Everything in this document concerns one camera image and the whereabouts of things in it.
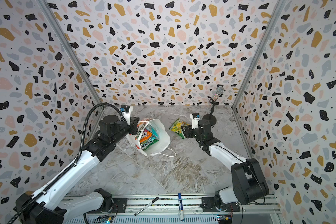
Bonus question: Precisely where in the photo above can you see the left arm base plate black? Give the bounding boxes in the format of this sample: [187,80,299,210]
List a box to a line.
[88,197,128,215]

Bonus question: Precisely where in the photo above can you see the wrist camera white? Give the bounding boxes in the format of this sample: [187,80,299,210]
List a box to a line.
[190,113,200,129]
[120,104,132,125]

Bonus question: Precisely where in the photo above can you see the black corrugated cable conduit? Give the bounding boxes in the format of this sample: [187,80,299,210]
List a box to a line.
[7,102,124,224]

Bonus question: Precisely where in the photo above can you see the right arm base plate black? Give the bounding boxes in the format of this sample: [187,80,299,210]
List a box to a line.
[200,197,240,213]

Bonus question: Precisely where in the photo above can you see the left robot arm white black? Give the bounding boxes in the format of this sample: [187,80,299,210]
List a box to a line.
[15,113,140,224]

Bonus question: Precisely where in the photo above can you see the microphone on black stand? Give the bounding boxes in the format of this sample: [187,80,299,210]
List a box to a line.
[203,86,224,127]

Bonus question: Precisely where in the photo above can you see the yellow green snack packet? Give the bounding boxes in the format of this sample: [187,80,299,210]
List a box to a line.
[169,118,189,139]

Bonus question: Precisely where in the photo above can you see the blue white marker pen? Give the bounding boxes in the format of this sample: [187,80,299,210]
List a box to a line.
[178,193,184,221]

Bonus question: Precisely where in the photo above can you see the right circuit board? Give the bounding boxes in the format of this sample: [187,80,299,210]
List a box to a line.
[217,215,232,224]

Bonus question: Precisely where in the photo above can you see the aluminium mounting rail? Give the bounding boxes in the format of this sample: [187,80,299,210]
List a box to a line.
[62,194,284,224]

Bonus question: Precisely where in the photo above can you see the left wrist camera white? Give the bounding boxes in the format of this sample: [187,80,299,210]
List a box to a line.
[120,104,132,125]

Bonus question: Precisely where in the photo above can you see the white paper bag red flowers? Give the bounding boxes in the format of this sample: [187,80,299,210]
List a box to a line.
[126,118,176,157]

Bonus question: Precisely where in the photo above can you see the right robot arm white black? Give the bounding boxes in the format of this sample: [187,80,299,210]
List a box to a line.
[182,119,269,210]

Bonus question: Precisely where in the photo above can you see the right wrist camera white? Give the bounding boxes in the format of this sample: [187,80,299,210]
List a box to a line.
[190,113,200,129]

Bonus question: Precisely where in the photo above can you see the left circuit board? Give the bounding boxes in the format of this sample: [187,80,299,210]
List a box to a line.
[94,216,114,224]

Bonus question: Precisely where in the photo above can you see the circuit board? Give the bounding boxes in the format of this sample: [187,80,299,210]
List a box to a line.
[94,216,114,224]
[217,215,232,224]

